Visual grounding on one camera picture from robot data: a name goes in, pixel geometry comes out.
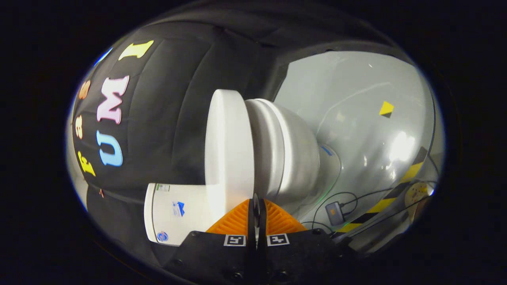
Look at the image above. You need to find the black backdrop cloth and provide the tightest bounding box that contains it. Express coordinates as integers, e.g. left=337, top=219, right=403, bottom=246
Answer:
left=71, top=2, right=412, bottom=262

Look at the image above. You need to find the round tan spotted object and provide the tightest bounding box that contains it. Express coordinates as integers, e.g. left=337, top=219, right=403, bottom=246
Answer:
left=404, top=181, right=435, bottom=223

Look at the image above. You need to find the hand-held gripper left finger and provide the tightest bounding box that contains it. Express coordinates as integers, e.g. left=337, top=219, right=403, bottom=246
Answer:
left=164, top=193, right=258, bottom=285

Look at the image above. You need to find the thin black cable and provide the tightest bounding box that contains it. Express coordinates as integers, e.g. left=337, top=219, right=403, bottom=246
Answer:
left=301, top=180, right=438, bottom=238

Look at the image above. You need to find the small grey adapter box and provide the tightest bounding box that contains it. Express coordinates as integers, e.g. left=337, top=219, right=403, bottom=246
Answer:
left=325, top=201, right=346, bottom=226

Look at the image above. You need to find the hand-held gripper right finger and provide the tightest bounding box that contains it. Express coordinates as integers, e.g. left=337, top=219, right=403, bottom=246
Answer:
left=257, top=194, right=357, bottom=285

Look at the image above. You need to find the white toilet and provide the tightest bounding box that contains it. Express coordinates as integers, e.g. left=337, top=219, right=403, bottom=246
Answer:
left=143, top=98, right=342, bottom=247

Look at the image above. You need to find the yellow black floor tape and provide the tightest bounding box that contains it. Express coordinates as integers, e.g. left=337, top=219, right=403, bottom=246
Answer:
left=336, top=147, right=429, bottom=234

